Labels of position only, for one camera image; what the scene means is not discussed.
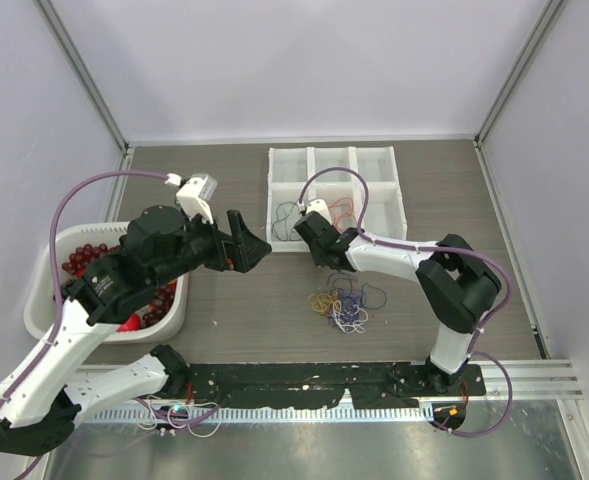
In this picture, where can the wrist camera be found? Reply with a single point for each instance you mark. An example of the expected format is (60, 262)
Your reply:
(316, 205)
(194, 194)

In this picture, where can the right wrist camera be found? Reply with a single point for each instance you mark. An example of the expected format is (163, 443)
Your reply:
(316, 205)

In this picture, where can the white plastic fruit basket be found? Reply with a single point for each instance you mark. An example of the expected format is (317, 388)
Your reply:
(40, 308)

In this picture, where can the white slotted cable duct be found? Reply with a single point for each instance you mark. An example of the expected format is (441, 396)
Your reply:
(345, 412)

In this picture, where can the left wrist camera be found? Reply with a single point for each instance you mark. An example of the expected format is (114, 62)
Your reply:
(194, 194)

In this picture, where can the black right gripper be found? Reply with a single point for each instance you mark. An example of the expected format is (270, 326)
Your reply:
(314, 255)

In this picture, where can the dark grape bunch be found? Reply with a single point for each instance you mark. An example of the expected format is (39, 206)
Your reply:
(160, 305)

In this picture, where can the red apple fruit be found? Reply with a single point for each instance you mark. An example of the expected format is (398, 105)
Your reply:
(132, 324)

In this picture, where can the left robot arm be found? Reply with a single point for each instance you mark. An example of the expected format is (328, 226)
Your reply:
(39, 405)

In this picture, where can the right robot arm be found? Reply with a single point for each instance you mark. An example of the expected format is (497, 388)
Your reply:
(459, 285)

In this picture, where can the white six-compartment organizer tray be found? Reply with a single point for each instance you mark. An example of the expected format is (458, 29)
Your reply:
(349, 179)

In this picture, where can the red grape bunch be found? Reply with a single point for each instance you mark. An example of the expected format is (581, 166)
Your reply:
(82, 256)

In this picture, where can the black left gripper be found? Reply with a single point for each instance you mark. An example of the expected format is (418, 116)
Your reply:
(245, 250)

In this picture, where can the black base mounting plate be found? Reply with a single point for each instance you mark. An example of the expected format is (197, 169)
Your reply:
(371, 385)

